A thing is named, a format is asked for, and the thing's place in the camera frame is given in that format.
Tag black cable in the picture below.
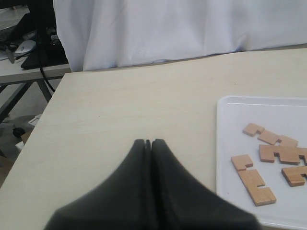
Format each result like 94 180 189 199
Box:
35 28 56 93

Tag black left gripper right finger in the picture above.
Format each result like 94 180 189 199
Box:
151 139 261 230

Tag white computer mouse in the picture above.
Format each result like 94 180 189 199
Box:
15 40 36 54

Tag white plastic tray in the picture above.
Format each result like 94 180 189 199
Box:
216 96 307 230

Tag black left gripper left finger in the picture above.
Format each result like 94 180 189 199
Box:
45 139 151 230

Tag notched wooden piece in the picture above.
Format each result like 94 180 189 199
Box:
242 123 298 147
259 145 307 165
281 166 307 187
231 154 277 207

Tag grey side table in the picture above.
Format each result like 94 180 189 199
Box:
0 23 72 123

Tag black scissors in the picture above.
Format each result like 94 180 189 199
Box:
0 41 18 64

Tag black caster wheel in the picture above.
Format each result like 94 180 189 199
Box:
12 127 25 138

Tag white curtain backdrop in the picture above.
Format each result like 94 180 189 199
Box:
53 0 307 71

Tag black monitor stand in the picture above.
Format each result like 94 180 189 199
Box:
0 0 68 69

